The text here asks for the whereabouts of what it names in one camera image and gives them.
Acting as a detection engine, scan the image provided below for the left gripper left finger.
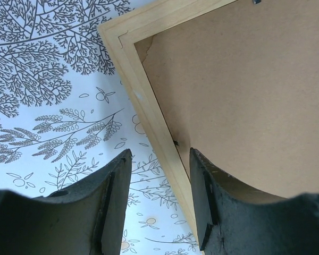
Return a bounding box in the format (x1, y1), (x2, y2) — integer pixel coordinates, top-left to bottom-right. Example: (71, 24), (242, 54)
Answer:
(0, 149), (132, 254)

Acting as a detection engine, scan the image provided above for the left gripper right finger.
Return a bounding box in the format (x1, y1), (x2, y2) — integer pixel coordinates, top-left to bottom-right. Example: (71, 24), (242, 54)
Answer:
(189, 148), (319, 254)

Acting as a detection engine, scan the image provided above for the wooden picture frame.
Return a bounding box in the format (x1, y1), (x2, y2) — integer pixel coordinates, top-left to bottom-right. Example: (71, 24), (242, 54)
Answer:
(98, 1), (319, 243)

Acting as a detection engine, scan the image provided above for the floral patterned table mat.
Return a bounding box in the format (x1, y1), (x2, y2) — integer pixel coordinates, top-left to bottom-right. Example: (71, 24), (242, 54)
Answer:
(0, 0), (199, 254)

